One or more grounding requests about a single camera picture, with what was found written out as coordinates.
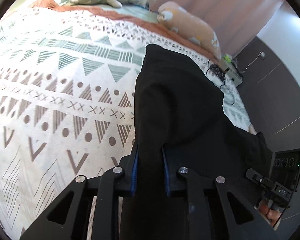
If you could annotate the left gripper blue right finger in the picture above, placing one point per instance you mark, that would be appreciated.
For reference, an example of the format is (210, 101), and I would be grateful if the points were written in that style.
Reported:
(167, 174)

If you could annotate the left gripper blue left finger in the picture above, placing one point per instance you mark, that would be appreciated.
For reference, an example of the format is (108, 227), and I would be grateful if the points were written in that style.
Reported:
(134, 170)

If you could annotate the large black shirt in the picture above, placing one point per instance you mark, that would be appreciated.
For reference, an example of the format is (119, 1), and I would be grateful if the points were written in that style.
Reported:
(179, 122)

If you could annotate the person's right hand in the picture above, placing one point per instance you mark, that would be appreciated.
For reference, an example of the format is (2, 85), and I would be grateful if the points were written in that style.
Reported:
(272, 217)

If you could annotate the white bedside table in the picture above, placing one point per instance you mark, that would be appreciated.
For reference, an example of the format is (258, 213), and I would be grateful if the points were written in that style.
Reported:
(226, 65)

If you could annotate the patterned white bedspread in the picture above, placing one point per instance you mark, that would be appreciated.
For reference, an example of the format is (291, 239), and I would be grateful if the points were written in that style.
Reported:
(67, 101)

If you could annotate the peach cartoon pillow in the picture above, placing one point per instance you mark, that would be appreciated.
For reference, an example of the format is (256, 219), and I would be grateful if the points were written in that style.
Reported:
(189, 27)

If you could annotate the right pink curtain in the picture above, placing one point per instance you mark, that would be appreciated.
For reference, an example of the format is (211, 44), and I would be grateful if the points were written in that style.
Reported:
(236, 22)

